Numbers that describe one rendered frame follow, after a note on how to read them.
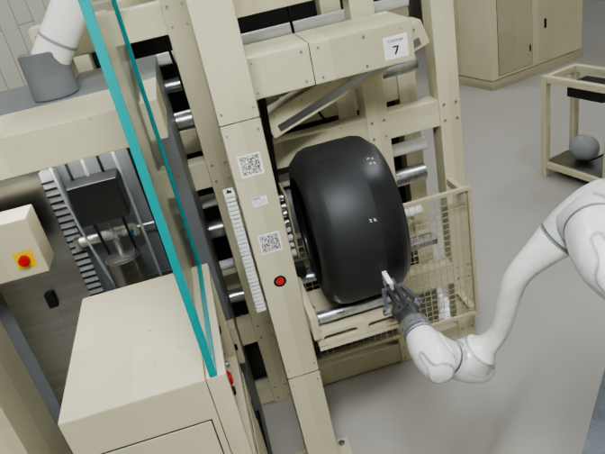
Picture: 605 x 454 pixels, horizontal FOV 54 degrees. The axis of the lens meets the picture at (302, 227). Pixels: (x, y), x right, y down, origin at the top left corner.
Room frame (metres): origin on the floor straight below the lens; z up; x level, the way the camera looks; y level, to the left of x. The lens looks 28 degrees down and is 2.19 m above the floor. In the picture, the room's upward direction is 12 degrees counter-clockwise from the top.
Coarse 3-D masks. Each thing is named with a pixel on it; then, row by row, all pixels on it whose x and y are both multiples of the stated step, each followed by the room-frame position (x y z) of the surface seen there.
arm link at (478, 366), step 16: (544, 240) 1.18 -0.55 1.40; (528, 256) 1.19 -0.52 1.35; (544, 256) 1.17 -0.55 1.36; (560, 256) 1.15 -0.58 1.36; (512, 272) 1.21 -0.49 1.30; (528, 272) 1.18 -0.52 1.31; (512, 288) 1.20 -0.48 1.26; (496, 304) 1.25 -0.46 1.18; (512, 304) 1.21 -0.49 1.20; (496, 320) 1.25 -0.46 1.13; (512, 320) 1.23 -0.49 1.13; (480, 336) 1.30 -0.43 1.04; (496, 336) 1.26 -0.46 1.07; (464, 352) 1.27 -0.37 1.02; (480, 352) 1.26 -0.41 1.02; (464, 368) 1.25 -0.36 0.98; (480, 368) 1.25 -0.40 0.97
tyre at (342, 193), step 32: (320, 160) 1.82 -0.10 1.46; (352, 160) 1.79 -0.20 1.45; (384, 160) 1.81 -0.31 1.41; (320, 192) 1.71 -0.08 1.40; (352, 192) 1.69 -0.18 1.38; (384, 192) 1.69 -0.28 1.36; (320, 224) 1.66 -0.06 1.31; (352, 224) 1.64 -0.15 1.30; (384, 224) 1.64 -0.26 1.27; (320, 256) 1.68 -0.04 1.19; (352, 256) 1.61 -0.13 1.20; (384, 256) 1.62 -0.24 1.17; (352, 288) 1.63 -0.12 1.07
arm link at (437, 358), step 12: (408, 336) 1.32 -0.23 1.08; (420, 336) 1.29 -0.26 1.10; (432, 336) 1.28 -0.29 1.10; (444, 336) 1.30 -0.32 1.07; (408, 348) 1.30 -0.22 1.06; (420, 348) 1.25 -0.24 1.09; (432, 348) 1.24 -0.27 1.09; (444, 348) 1.24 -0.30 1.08; (456, 348) 1.27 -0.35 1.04; (420, 360) 1.23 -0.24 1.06; (432, 360) 1.21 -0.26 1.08; (444, 360) 1.20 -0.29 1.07; (456, 360) 1.24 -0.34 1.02; (420, 372) 1.23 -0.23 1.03; (432, 372) 1.19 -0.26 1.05; (444, 372) 1.19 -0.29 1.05
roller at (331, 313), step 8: (376, 296) 1.76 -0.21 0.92; (344, 304) 1.75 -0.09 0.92; (352, 304) 1.74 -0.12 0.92; (360, 304) 1.74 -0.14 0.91; (368, 304) 1.74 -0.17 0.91; (376, 304) 1.74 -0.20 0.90; (320, 312) 1.74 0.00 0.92; (328, 312) 1.73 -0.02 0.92; (336, 312) 1.73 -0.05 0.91; (344, 312) 1.73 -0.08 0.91; (352, 312) 1.73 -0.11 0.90; (320, 320) 1.72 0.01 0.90; (328, 320) 1.72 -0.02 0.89
